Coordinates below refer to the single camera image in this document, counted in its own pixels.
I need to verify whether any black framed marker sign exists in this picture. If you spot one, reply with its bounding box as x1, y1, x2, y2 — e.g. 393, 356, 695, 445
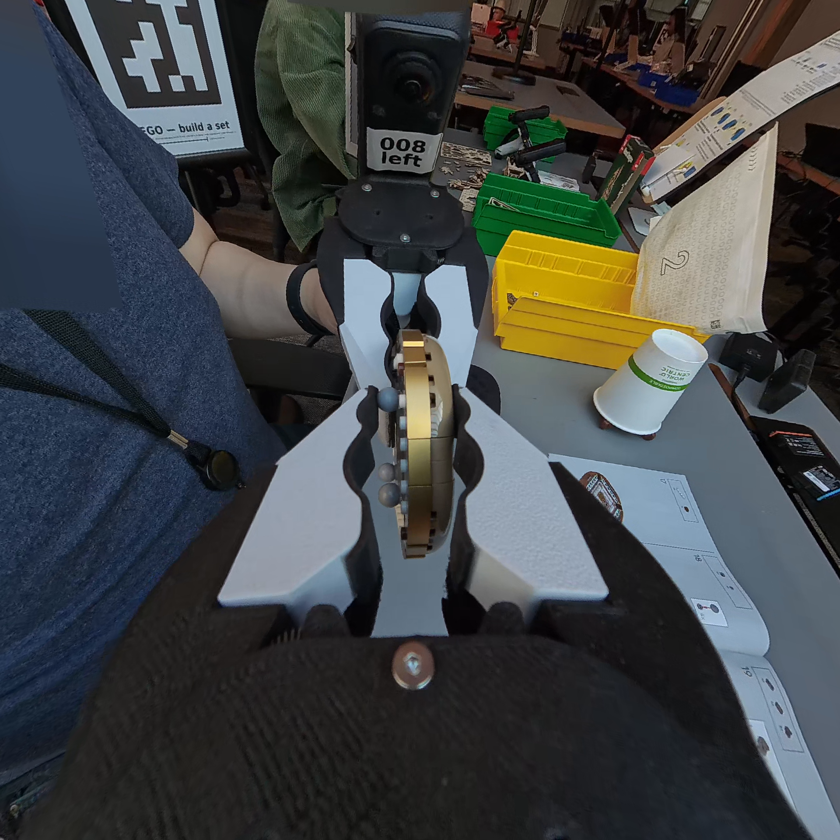
42, 0, 253, 161

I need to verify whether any pile of wooden cutout pieces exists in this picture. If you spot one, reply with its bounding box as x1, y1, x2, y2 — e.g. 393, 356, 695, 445
440, 141, 493, 212

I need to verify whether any person's navy sweatshirt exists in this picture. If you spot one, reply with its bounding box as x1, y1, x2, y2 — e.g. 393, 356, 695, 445
0, 7, 309, 788

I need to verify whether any black flat box blue label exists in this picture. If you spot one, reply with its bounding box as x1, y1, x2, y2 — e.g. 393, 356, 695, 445
748, 415, 840, 578

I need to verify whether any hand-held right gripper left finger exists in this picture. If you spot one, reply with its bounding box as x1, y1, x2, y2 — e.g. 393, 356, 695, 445
217, 387, 385, 634

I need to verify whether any green plastic bin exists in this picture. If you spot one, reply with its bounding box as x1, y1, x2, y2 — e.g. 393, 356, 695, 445
483, 105, 568, 153
472, 174, 622, 258

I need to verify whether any round gold lego base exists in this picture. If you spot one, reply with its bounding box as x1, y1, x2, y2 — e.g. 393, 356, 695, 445
377, 330, 455, 560

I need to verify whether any black lanyard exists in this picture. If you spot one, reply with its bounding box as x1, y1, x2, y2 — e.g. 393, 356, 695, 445
0, 308, 247, 493

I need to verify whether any black power adapter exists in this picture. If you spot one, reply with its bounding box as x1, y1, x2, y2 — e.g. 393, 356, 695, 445
718, 331, 783, 383

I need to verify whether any printed instruction sheet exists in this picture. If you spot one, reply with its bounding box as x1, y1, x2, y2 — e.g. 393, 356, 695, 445
640, 29, 840, 201

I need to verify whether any white paper bag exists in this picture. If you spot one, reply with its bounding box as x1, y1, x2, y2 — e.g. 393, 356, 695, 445
630, 121, 780, 336

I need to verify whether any blue plastic tray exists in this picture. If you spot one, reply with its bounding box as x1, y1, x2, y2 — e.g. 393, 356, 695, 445
640, 69, 700, 109

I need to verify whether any yellow plastic bin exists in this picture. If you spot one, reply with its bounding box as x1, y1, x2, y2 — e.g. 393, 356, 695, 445
491, 230, 711, 371

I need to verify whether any black handled tool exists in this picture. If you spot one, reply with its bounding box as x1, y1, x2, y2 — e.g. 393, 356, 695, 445
495, 105, 568, 183

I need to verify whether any lego instruction booklet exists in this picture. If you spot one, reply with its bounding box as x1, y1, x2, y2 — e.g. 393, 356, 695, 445
548, 453, 809, 782

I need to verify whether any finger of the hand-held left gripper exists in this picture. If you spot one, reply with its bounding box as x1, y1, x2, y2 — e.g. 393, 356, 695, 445
420, 266, 481, 389
338, 257, 398, 395

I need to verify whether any dark green red box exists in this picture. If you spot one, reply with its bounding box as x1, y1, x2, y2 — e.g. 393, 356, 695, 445
596, 134, 657, 216

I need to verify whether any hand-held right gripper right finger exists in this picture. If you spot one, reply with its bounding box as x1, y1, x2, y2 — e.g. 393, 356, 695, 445
446, 386, 609, 618

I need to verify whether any black rectangular device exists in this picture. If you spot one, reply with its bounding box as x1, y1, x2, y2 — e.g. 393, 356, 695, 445
758, 349, 818, 414

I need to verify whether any black wristband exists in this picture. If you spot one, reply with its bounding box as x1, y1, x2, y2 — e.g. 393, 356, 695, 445
286, 261, 332, 337

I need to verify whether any white paper cup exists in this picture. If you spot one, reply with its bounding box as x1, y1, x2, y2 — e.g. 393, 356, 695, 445
592, 328, 710, 436

